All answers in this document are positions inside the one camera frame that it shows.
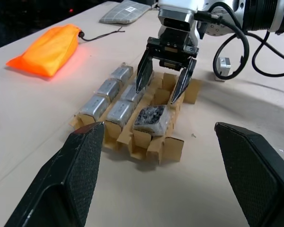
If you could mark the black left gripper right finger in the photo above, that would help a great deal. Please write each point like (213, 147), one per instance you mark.
(258, 177)

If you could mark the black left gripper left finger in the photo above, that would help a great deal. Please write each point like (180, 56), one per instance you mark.
(68, 179)

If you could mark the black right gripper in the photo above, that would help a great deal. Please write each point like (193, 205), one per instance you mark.
(174, 43)

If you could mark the cardboard divider tray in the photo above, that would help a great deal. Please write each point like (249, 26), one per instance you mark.
(142, 139)

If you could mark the grey checked fabric pouch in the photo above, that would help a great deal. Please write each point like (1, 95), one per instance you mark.
(123, 11)

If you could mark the dark bubble-wrapped camera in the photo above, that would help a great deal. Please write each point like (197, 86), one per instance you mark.
(151, 118)

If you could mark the small silver metal bracket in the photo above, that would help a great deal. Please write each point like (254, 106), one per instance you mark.
(224, 65)

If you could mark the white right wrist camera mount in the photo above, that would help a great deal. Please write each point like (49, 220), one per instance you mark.
(176, 9)

